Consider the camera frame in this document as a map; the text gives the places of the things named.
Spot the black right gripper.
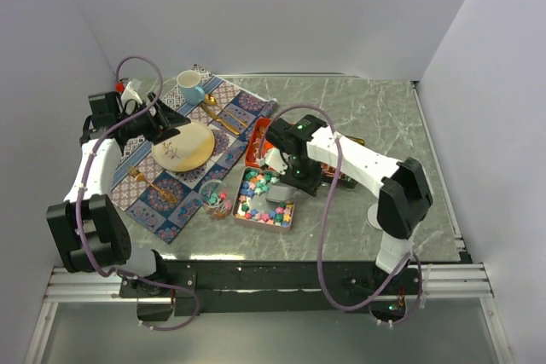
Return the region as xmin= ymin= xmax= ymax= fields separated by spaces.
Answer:
xmin=279 ymin=157 xmax=323 ymax=198

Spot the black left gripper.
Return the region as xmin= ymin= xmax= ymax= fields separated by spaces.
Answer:
xmin=117 ymin=93 xmax=190 ymax=146

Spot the silver metal scoop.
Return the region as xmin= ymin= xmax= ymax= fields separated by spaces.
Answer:
xmin=265 ymin=183 xmax=299 ymax=204

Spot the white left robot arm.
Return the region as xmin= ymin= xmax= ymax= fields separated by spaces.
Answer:
xmin=46 ymin=91 xmax=190 ymax=298

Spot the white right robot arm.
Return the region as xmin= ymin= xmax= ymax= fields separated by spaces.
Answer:
xmin=258 ymin=114 xmax=433 ymax=295

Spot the gold lollipop tin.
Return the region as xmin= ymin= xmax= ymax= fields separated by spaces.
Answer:
xmin=321 ymin=136 xmax=365 ymax=189

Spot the cream floral plate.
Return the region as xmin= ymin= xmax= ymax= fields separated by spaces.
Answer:
xmin=151 ymin=121 xmax=215 ymax=172

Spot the blue white mug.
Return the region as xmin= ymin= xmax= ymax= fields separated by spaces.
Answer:
xmin=177 ymin=70 xmax=206 ymax=106

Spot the gold spoon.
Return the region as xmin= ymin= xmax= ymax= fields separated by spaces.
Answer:
xmin=204 ymin=94 xmax=248 ymax=127

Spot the gold knife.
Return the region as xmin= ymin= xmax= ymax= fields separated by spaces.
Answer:
xmin=200 ymin=103 xmax=240 ymax=136

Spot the orange candy tin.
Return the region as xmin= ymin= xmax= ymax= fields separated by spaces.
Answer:
xmin=245 ymin=118 xmax=274 ymax=168

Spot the gold fork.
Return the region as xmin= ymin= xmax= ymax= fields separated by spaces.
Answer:
xmin=128 ymin=166 xmax=177 ymax=204

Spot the pink star candy tin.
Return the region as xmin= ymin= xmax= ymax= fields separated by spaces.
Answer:
xmin=231 ymin=167 xmax=295 ymax=233

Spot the patterned blue placemat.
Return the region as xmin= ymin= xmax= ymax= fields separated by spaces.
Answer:
xmin=112 ymin=66 xmax=276 ymax=244

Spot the clear glass jar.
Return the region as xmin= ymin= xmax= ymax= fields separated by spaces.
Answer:
xmin=199 ymin=179 xmax=233 ymax=220

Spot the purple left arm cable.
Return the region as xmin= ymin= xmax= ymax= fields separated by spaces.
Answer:
xmin=74 ymin=55 xmax=200 ymax=332

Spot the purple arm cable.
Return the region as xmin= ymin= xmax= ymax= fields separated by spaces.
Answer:
xmin=255 ymin=103 xmax=423 ymax=327
xmin=74 ymin=55 xmax=200 ymax=332

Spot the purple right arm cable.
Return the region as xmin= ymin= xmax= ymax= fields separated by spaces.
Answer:
xmin=255 ymin=103 xmax=423 ymax=327

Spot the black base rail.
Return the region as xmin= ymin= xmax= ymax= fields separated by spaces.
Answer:
xmin=119 ymin=261 xmax=424 ymax=325

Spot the aluminium frame rail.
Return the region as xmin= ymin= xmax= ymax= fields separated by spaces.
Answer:
xmin=44 ymin=259 xmax=492 ymax=311

